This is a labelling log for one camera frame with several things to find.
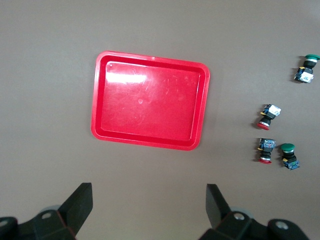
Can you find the brown table mat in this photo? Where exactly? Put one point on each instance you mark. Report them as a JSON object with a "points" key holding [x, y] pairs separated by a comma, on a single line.
{"points": [[50, 100]]}

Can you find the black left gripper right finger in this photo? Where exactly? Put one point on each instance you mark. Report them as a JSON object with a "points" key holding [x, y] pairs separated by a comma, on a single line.
{"points": [[225, 225]]}

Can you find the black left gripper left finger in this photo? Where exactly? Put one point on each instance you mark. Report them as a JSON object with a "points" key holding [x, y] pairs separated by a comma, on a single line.
{"points": [[62, 220]]}

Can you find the red plastic tray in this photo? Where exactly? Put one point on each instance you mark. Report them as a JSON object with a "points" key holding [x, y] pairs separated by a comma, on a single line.
{"points": [[150, 105]]}

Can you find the red push button switch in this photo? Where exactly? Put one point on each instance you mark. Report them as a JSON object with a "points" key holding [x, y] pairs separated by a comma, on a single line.
{"points": [[266, 147], [268, 116]]}

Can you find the green push button switch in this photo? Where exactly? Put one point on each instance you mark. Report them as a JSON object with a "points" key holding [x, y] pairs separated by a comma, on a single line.
{"points": [[306, 70], [289, 157]]}

